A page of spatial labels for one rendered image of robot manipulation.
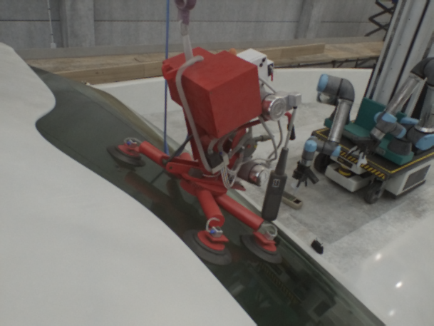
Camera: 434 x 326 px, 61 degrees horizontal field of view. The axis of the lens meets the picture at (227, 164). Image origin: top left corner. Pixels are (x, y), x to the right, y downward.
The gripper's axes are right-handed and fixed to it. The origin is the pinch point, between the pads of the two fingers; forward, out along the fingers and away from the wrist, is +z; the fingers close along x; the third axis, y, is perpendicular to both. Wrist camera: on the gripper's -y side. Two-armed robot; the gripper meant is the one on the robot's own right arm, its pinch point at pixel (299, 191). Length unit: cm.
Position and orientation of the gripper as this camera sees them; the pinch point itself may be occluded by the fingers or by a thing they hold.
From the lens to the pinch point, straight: 247.9
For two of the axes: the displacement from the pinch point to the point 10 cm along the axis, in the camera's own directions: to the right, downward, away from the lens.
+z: -1.3, 8.5, 5.1
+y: -7.5, -4.2, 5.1
